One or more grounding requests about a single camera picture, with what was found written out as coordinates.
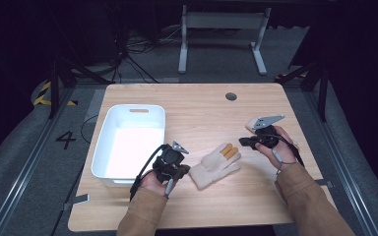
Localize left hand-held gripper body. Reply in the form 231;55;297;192
152;140;190;184

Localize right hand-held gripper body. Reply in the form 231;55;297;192
245;114;286;150

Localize cream knit glove orange fingers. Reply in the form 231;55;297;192
188;143;242;191

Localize white plastic bin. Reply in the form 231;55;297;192
91;103;166;189

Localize person's right hand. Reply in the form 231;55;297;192
255;125;299;172

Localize person's left hand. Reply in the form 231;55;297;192
140;169;179;198

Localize grey left gripper plug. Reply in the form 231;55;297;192
164;178;175;199

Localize black metal stand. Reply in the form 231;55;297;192
47;53;113;120
274;60;330;123

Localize grey right gripper cable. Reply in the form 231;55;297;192
271;147;297;175

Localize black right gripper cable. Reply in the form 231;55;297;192
257;132;305;167

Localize grey metal table bracket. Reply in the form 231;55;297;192
61;193;91;211
314;179;335;189

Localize aluminium floor rail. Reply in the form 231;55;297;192
303;90;378;236
0;88;77;236

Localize thin black floor cable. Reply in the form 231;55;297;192
80;114;99;145

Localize grey metal table frame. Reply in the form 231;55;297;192
177;4;273;76

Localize bundle of black floor cables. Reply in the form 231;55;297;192
110;23;182;85

